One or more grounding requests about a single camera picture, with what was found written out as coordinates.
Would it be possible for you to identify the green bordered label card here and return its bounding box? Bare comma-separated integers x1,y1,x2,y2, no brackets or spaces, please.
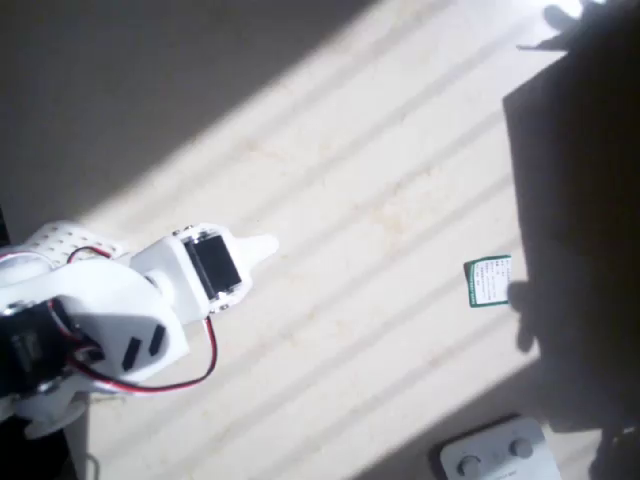
463,255,514,309

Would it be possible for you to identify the white device with knobs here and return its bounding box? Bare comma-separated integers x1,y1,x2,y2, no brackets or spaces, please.
432,414,564,480

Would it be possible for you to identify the red black forearm cable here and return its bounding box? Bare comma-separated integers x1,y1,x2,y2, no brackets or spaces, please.
67,246,120,266

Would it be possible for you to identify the red black gripper servo cable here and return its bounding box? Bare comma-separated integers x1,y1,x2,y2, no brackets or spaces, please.
92,317,220,397

